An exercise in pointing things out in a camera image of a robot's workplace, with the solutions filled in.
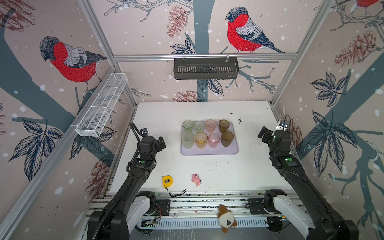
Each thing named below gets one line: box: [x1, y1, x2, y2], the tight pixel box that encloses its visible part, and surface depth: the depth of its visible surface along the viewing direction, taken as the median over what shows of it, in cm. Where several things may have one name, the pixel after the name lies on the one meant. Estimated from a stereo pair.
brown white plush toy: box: [217, 204, 237, 233], surface depth 70 cm
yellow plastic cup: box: [194, 131, 208, 149], surface depth 96 cm
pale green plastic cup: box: [194, 120, 205, 133], surface depth 102 cm
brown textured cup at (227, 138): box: [221, 130, 234, 147], surface depth 95 cm
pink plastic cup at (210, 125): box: [205, 119, 217, 133], surface depth 103 cm
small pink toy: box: [191, 173, 202, 187], surface depth 82 cm
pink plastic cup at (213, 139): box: [208, 133, 220, 148], surface depth 96 cm
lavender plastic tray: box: [181, 120, 239, 155], surface depth 97 cm
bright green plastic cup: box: [182, 119, 194, 132], surface depth 103 cm
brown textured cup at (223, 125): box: [218, 119, 230, 133], surface depth 102 cm
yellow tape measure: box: [162, 175, 173, 188], surface depth 83 cm
